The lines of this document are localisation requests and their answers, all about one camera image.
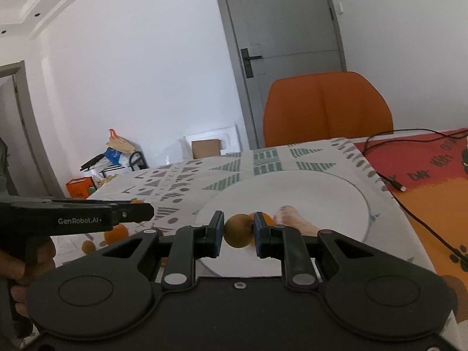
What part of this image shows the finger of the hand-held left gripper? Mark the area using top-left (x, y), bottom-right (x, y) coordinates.
top-left (109, 202), bottom-right (155, 226)

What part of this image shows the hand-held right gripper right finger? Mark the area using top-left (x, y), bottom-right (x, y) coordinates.
top-left (253, 211), bottom-right (383, 289)

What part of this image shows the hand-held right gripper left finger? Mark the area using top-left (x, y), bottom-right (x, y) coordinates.
top-left (96, 210), bottom-right (225, 289)

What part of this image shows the yellow-brown round fruit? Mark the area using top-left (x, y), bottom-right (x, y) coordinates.
top-left (224, 214), bottom-right (254, 248)

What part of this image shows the large orange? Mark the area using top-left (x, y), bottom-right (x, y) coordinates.
top-left (103, 223), bottom-right (129, 246)

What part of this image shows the peeled citrus segment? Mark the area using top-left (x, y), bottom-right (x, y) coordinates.
top-left (272, 205), bottom-right (320, 238)

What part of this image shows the white plate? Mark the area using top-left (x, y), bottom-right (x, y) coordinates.
top-left (195, 170), bottom-right (370, 278)

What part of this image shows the person's left hand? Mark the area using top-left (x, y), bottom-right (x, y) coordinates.
top-left (0, 236), bottom-right (57, 319)

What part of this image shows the orange box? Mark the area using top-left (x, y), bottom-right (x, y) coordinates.
top-left (66, 177), bottom-right (95, 209)

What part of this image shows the patterned tablecloth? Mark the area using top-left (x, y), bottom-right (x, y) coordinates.
top-left (53, 137), bottom-right (461, 351)

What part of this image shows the long black object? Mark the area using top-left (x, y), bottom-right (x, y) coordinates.
top-left (80, 154), bottom-right (106, 172)

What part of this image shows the brown paper bag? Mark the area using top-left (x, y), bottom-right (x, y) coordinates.
top-left (107, 129), bottom-right (136, 154)

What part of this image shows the cardboard box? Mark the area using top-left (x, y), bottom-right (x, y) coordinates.
top-left (191, 138), bottom-right (222, 159)

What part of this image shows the white foam board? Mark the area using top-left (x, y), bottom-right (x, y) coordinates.
top-left (183, 124), bottom-right (242, 159)

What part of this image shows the orange chair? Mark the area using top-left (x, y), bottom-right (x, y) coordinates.
top-left (262, 71), bottom-right (395, 147)

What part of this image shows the red orange printed mat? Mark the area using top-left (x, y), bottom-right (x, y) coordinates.
top-left (356, 128), bottom-right (468, 337)

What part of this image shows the grey door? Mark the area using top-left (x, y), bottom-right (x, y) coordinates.
top-left (210, 0), bottom-right (347, 150)

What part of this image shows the black metal cart frame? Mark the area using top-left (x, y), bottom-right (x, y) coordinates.
top-left (129, 151), bottom-right (147, 172)

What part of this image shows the grey doorway frame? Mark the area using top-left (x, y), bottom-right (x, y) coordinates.
top-left (0, 60), bottom-right (55, 205)

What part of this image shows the black cable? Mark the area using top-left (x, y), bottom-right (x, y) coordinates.
top-left (366, 129), bottom-right (468, 191)
top-left (382, 185), bottom-right (468, 264)

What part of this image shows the black door handle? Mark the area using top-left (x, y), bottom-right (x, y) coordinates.
top-left (240, 48), bottom-right (262, 78)

